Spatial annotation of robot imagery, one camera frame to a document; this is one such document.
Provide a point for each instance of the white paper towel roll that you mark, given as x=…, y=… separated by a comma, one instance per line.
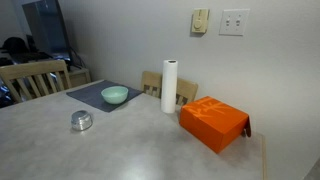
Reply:
x=169, y=86

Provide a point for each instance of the wooden chair with short slats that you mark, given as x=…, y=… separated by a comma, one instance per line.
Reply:
x=187, y=88

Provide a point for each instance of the mint green bowl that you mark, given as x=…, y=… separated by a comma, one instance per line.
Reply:
x=115, y=95

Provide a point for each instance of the orange cardboard box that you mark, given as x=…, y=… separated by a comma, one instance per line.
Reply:
x=213, y=124

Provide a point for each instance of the dark grey cloth mat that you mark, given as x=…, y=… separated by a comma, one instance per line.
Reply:
x=88, y=95

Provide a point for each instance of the light wooden side cabinet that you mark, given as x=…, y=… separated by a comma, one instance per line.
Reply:
x=79, y=77

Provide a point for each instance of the small silver metal tin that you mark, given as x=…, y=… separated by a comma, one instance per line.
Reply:
x=81, y=121

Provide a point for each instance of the dark tall panel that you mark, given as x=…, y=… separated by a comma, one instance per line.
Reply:
x=46, y=30

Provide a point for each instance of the light wooden slat-back chair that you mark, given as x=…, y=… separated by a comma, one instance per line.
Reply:
x=33, y=68

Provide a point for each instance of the black bag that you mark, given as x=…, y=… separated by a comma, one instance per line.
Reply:
x=15, y=45

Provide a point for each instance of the beige wall thermostat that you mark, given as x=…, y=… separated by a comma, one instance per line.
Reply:
x=200, y=20

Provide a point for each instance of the white double switch plate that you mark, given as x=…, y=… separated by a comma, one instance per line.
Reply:
x=234, y=22

